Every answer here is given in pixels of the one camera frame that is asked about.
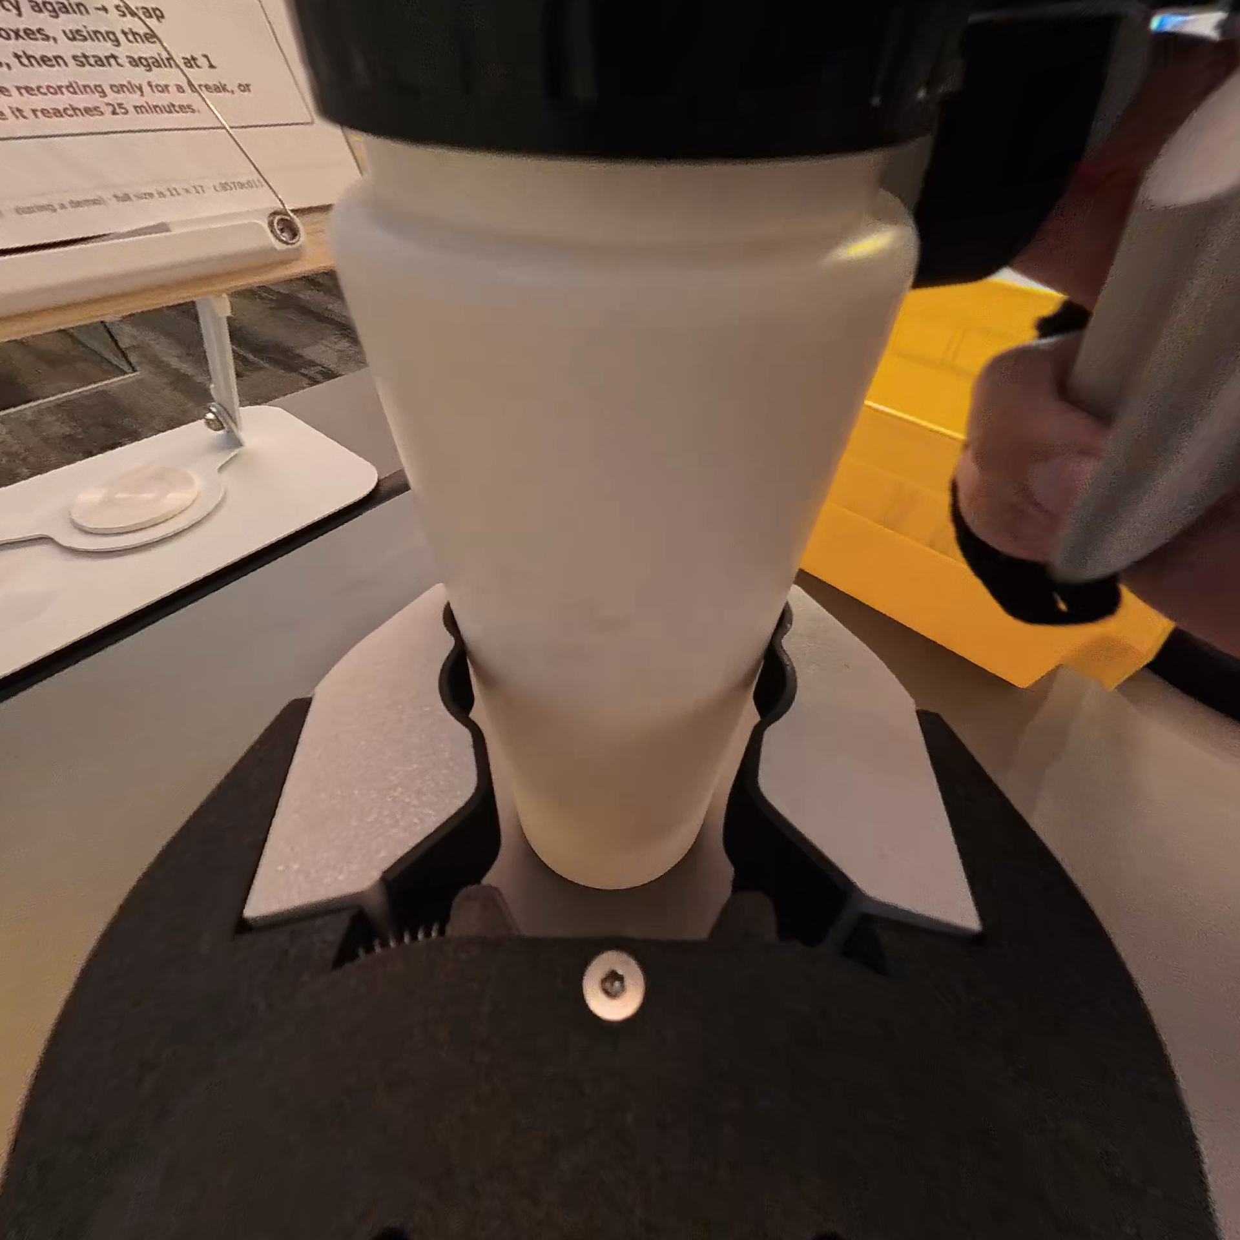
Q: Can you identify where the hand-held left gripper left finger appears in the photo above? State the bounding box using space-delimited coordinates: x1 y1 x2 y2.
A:
240 586 500 925

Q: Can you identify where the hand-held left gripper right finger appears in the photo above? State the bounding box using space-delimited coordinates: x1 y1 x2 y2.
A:
726 586 984 940

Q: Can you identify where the yellow plastic bin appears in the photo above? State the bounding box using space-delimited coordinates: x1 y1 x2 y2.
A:
798 271 1178 689

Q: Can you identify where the white plastic bottle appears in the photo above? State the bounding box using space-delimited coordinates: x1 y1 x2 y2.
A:
329 130 919 890

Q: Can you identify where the black bottle lid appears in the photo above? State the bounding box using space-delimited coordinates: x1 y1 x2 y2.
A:
291 0 970 161

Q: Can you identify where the person's right hand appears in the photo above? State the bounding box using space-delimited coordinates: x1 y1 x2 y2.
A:
953 333 1240 661

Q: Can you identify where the black mesh wrist pad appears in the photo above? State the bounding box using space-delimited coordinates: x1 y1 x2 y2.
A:
1147 630 1240 723

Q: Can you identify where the printed instruction sheet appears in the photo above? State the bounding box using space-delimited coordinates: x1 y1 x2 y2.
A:
0 0 354 255

